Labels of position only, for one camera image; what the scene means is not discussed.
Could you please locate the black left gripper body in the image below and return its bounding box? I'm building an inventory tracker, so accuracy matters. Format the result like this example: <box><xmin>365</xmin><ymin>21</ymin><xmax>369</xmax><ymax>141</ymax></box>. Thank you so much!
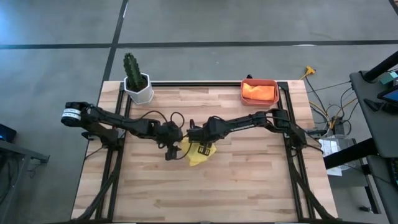
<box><xmin>155</xmin><ymin>120</ymin><xmax>185</xmax><ymax>147</ymax></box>

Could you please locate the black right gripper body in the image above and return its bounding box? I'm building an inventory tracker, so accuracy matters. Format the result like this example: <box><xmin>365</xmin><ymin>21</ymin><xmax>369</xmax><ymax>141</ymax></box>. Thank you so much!
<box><xmin>186</xmin><ymin>118</ymin><xmax>220</xmax><ymax>144</ymax></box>

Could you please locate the yellow microfiber towel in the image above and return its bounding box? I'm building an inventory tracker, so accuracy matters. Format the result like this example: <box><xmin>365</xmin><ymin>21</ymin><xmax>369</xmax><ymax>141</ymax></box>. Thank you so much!
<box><xmin>179</xmin><ymin>134</ymin><xmax>218</xmax><ymax>167</ymax></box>

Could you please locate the orange plastic basket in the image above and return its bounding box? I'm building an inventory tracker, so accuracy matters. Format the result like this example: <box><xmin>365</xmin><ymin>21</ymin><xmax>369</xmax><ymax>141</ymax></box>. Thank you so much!
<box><xmin>239</xmin><ymin>78</ymin><xmax>280</xmax><ymax>108</ymax></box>

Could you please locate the orange microfiber towel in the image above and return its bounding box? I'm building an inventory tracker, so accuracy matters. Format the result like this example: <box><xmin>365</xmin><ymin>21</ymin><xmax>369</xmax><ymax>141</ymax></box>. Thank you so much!
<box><xmin>242</xmin><ymin>82</ymin><xmax>276</xmax><ymax>102</ymax></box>

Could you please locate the white hexagonal planter pot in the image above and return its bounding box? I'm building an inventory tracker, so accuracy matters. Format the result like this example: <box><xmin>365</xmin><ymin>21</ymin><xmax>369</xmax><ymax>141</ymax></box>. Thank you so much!
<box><xmin>123</xmin><ymin>72</ymin><xmax>155</xmax><ymax>105</ymax></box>

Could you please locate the white paper sheet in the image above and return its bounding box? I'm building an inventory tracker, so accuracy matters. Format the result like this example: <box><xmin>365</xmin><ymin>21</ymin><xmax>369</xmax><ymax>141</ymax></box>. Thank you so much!
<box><xmin>318</xmin><ymin>134</ymin><xmax>354</xmax><ymax>177</ymax></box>

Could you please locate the black power strip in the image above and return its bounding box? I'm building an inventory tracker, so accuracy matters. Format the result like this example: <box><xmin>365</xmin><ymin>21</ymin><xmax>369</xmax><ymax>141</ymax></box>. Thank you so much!
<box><xmin>329</xmin><ymin>115</ymin><xmax>346</xmax><ymax>135</ymax></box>

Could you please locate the grey desk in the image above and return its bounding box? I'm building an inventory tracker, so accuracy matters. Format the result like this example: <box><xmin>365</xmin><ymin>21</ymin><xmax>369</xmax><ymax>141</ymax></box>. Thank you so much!
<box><xmin>0</xmin><ymin>124</ymin><xmax>50</xmax><ymax>224</ymax></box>
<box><xmin>323</xmin><ymin>51</ymin><xmax>398</xmax><ymax>224</ymax></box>

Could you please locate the black tablet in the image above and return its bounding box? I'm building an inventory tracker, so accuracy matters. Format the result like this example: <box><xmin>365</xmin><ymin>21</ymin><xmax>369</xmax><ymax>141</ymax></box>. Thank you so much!
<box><xmin>377</xmin><ymin>85</ymin><xmax>398</xmax><ymax>106</ymax></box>

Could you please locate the black aluminium table frame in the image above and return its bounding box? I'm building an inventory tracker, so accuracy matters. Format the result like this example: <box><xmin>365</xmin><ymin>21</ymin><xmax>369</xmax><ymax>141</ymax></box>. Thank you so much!
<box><xmin>73</xmin><ymin>80</ymin><xmax>341</xmax><ymax>224</ymax></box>

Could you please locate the yellow plug cable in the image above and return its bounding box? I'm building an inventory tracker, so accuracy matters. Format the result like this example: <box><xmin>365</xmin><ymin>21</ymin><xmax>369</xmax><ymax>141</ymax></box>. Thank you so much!
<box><xmin>299</xmin><ymin>65</ymin><xmax>317</xmax><ymax>81</ymax></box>

